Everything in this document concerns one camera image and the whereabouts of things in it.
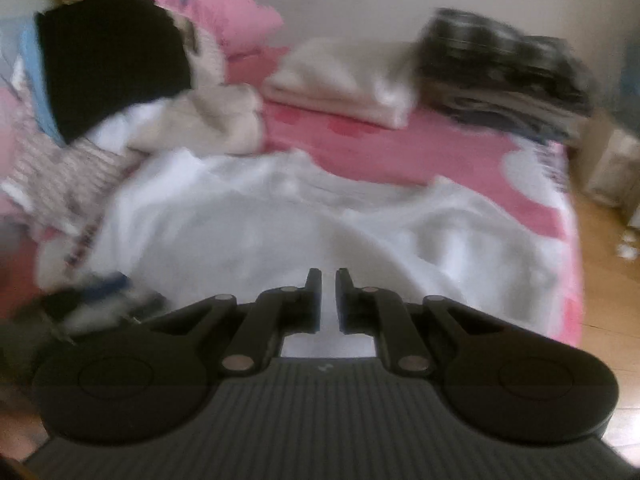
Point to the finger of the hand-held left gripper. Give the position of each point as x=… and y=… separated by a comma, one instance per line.
x=110, y=285

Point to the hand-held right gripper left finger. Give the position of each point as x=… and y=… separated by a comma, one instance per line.
x=310, y=310

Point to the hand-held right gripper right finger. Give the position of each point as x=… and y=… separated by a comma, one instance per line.
x=345, y=310

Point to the white bear outline sweatshirt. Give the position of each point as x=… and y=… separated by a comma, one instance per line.
x=250, y=225

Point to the folded cream clothes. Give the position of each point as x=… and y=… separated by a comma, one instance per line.
x=345, y=85

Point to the stack of folded dark clothes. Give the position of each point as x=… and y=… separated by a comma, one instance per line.
x=505, y=75

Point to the houndstooth knit garment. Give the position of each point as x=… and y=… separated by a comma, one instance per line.
x=60, y=180

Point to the white crumpled shirt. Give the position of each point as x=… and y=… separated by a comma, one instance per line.
x=130, y=125

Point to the pink floral blanket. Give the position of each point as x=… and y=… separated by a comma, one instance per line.
x=400, y=150

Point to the cream fleece garment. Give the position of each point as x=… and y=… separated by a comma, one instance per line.
x=215, y=115

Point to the light blue garment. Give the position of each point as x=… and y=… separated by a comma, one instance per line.
x=37, y=90

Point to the black garment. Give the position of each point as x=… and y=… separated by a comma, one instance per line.
x=110, y=60

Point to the crumpled white tissue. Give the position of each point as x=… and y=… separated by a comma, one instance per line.
x=629, y=245

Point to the white water dispenser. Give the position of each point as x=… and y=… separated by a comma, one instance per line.
x=610, y=165

